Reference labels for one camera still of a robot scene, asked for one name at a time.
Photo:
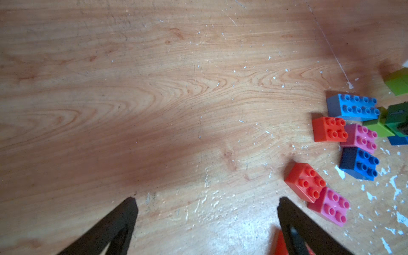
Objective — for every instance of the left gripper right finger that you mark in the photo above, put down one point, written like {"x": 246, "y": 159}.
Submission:
{"x": 300, "y": 232}

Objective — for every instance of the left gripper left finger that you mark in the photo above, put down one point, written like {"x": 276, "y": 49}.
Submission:
{"x": 112, "y": 233}

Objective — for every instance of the dark blue lego brick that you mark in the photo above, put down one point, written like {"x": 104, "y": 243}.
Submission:
{"x": 359, "y": 163}
{"x": 398, "y": 141}

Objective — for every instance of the lime lego brick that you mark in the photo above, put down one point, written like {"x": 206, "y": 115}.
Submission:
{"x": 397, "y": 82}
{"x": 379, "y": 126}

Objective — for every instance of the light blue long lego brick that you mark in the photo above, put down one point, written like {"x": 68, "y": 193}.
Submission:
{"x": 352, "y": 108}

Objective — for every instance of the dark green lego brick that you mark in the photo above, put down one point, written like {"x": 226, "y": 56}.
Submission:
{"x": 397, "y": 119}

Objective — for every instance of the lime lego brick top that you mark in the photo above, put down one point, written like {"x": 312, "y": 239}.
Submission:
{"x": 397, "y": 82}

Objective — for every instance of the long red lego brick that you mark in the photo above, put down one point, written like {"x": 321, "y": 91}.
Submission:
{"x": 278, "y": 246}

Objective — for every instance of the pink lego brick lower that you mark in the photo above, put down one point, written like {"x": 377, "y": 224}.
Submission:
{"x": 331, "y": 206}

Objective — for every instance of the pink lego brick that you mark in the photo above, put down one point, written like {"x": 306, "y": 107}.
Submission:
{"x": 331, "y": 206}
{"x": 361, "y": 137}

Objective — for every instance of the red lego brick lower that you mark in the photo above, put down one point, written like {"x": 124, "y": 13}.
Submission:
{"x": 305, "y": 182}

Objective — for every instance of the red lego brick upper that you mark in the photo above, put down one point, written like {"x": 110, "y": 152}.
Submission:
{"x": 326, "y": 129}

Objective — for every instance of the pink lego brick upper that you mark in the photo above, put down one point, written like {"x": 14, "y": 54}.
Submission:
{"x": 361, "y": 137}

